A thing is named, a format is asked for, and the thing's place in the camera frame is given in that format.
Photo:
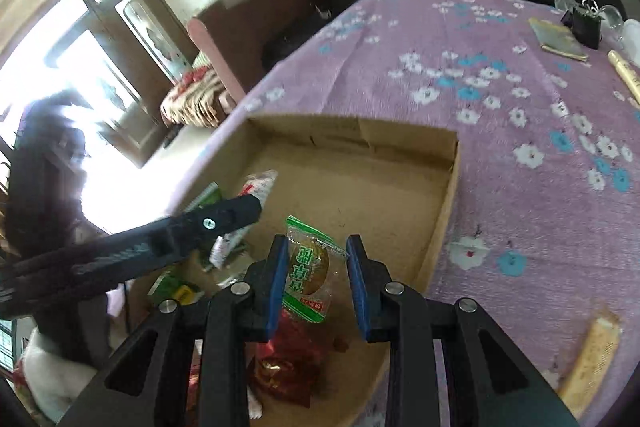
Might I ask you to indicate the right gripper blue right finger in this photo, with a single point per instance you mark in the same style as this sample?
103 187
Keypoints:
490 382

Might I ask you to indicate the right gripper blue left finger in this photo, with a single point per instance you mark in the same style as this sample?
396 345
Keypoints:
146 381

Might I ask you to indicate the green bag yellow label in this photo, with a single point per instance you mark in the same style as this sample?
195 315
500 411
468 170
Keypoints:
169 285

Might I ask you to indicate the large red snack bag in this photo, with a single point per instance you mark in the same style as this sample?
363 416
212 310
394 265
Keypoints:
289 366

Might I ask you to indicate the dark green foil bag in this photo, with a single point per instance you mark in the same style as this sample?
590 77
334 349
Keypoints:
210 195

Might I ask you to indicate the clear green cake packet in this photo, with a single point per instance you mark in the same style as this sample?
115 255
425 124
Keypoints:
314 263

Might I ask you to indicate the white packet red square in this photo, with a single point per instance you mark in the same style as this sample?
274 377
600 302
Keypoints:
246 210

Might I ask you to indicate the white gloved left hand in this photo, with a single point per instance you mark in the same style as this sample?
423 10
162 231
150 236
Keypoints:
54 381

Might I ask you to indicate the purple floral tablecloth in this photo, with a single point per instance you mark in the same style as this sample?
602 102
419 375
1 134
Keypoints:
545 230

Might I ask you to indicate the floral blanket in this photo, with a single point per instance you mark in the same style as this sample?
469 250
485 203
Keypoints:
199 99

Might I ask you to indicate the shallow cardboard box tray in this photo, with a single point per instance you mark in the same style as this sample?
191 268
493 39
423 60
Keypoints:
390 182

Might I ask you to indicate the brown armchair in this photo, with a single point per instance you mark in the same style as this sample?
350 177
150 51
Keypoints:
233 33

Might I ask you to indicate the cream lotion tube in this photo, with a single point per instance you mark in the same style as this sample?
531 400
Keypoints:
626 73

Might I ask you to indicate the olive green notebook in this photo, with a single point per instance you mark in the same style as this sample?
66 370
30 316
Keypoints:
557 39

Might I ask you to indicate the black pen cup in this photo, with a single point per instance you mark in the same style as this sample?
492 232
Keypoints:
584 21

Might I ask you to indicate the clear plastic cup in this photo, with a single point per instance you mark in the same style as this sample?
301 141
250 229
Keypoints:
612 19

